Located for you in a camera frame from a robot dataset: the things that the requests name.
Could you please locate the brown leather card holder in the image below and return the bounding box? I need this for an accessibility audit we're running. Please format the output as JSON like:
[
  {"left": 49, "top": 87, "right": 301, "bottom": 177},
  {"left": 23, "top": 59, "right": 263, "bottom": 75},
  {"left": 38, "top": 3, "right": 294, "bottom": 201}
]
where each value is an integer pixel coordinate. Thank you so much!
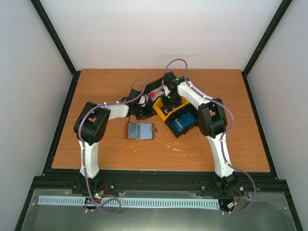
[{"left": 127, "top": 123, "right": 157, "bottom": 140}]

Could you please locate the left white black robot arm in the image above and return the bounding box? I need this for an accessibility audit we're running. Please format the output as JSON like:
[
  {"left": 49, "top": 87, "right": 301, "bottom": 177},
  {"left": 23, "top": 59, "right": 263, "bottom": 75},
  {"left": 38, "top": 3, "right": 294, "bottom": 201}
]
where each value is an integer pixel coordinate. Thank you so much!
[{"left": 74, "top": 89, "right": 152, "bottom": 194}]

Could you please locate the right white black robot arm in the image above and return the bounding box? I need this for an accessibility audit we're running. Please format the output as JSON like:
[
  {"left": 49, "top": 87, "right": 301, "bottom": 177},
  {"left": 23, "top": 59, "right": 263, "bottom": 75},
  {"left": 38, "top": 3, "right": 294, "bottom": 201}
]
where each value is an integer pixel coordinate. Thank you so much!
[{"left": 162, "top": 72, "right": 236, "bottom": 194}]

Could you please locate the yellow card bin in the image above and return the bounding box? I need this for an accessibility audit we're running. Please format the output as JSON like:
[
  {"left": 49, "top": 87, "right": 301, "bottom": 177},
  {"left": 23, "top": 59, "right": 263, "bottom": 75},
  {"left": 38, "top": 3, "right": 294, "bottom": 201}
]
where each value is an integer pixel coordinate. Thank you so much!
[{"left": 153, "top": 97, "right": 189, "bottom": 122}]

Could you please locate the red white card stack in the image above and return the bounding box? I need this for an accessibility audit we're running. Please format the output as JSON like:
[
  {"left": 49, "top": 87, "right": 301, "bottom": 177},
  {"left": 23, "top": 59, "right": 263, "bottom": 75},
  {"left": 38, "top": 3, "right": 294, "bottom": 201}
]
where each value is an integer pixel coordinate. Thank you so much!
[{"left": 148, "top": 88, "right": 165, "bottom": 102}]

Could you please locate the black bin with red cards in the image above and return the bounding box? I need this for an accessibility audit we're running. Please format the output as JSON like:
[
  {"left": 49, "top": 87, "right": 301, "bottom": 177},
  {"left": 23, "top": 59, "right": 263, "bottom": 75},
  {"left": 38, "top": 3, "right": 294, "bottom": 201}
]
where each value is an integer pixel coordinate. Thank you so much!
[{"left": 144, "top": 78, "right": 165, "bottom": 105}]

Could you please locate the black bin with blue cards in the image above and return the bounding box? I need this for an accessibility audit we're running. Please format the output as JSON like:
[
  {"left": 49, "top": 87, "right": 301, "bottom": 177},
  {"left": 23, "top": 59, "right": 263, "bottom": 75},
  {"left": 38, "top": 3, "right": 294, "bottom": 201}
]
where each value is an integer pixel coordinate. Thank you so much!
[{"left": 165, "top": 103, "right": 198, "bottom": 138}]

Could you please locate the blue card stack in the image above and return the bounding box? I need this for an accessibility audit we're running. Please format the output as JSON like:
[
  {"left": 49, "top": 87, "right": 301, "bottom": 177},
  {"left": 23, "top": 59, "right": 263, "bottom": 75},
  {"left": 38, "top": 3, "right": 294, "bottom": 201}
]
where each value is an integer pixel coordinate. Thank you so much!
[{"left": 171, "top": 112, "right": 197, "bottom": 132}]

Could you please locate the left electronics board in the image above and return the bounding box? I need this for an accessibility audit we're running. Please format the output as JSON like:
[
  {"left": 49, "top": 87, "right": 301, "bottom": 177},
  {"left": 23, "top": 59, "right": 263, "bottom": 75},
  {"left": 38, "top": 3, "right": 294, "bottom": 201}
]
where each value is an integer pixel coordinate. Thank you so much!
[{"left": 94, "top": 183, "right": 108, "bottom": 199}]

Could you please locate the right electronics connector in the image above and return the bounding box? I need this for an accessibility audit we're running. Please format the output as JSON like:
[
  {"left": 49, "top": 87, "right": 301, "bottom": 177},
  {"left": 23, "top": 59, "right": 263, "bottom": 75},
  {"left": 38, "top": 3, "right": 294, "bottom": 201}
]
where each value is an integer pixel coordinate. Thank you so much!
[{"left": 227, "top": 186, "right": 244, "bottom": 212}]

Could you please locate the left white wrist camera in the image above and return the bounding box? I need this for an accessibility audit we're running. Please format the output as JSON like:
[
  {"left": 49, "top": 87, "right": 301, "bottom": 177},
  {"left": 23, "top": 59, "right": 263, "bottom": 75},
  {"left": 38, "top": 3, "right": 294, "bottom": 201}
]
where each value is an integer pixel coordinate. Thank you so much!
[{"left": 138, "top": 95, "right": 149, "bottom": 107}]

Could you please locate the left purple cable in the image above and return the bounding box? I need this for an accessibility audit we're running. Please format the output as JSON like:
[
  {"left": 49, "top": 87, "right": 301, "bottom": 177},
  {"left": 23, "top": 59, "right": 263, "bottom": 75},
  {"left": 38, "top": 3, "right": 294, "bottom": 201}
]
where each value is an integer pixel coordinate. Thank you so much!
[{"left": 78, "top": 78, "right": 147, "bottom": 215}]

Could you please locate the black aluminium frame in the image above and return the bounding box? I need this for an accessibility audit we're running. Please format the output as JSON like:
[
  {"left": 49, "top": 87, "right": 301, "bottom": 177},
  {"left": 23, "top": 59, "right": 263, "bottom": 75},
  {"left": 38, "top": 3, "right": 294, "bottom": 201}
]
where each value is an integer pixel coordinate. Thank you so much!
[{"left": 15, "top": 0, "right": 303, "bottom": 231}]

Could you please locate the light blue cable duct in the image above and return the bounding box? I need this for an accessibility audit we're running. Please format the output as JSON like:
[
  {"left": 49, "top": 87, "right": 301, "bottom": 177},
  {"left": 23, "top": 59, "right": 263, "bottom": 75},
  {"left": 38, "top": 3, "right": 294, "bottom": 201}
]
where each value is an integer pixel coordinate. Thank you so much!
[{"left": 37, "top": 195, "right": 219, "bottom": 210}]

